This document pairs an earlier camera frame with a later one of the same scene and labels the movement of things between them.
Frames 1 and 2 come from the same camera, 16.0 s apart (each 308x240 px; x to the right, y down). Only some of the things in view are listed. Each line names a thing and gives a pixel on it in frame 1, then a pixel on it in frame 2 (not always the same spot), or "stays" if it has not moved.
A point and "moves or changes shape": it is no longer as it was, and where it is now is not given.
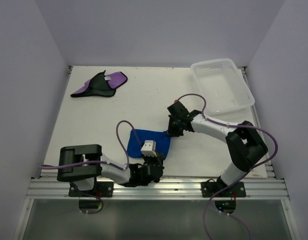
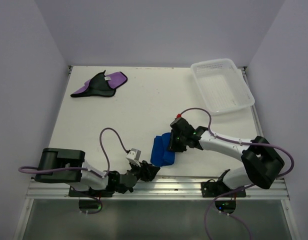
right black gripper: x=171 y=132 -> x=173 y=146
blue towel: x=162 y=140 moves or changes shape
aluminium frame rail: x=168 y=189 stays
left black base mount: x=101 y=189 stays
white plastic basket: x=220 y=82 stays
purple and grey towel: x=101 y=85 stays
